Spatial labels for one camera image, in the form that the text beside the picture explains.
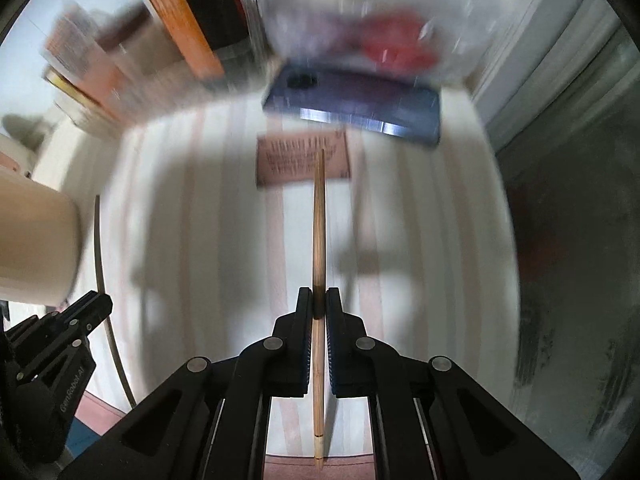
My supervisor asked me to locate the yellow seasoning box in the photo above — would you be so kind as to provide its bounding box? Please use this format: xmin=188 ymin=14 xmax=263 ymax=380
xmin=43 ymin=66 xmax=122 ymax=138

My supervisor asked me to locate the brown lid spice jar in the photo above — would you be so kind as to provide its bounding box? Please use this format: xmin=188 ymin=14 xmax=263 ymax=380
xmin=96 ymin=2 xmax=195 ymax=100

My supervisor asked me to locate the beige ribbed utensil cup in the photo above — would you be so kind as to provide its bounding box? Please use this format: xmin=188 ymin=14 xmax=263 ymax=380
xmin=0 ymin=168 xmax=80 ymax=306

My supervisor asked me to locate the light wooden chopstick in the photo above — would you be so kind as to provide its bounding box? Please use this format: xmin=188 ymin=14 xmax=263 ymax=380
xmin=311 ymin=150 xmax=326 ymax=469

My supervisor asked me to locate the clear plastic bag red item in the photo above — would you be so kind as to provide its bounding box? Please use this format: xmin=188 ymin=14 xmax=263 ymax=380
xmin=257 ymin=0 xmax=502 ymax=82

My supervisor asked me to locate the striped cat print placemat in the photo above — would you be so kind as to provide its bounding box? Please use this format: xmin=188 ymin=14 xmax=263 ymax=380
xmin=29 ymin=94 xmax=524 ymax=480

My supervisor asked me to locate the dark brown chopstick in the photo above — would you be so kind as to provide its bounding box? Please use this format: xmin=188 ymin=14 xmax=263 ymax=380
xmin=93 ymin=195 xmax=137 ymax=408

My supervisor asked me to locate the brown leather placemat label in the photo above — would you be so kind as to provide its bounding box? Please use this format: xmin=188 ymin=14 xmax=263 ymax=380
xmin=256 ymin=129 xmax=350 ymax=188

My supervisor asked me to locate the orange seasoning packet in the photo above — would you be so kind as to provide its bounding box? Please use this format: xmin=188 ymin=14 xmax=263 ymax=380
xmin=42 ymin=2 xmax=130 ymax=122

